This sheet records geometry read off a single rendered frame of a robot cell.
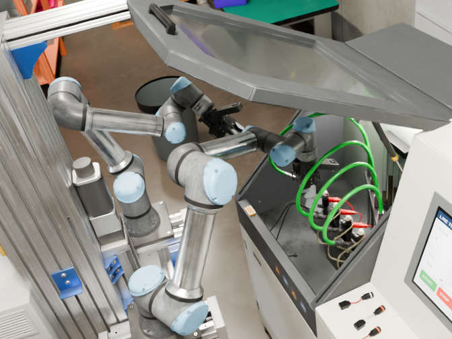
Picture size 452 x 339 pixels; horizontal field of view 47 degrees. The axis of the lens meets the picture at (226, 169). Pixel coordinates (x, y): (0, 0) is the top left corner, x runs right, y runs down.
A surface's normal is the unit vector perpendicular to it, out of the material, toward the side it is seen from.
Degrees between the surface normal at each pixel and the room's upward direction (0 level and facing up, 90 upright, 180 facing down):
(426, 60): 0
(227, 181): 83
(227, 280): 0
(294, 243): 0
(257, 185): 90
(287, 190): 90
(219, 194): 83
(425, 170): 76
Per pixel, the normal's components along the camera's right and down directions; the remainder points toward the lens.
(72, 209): 0.26, 0.57
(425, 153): -0.92, 0.16
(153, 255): -0.16, -0.77
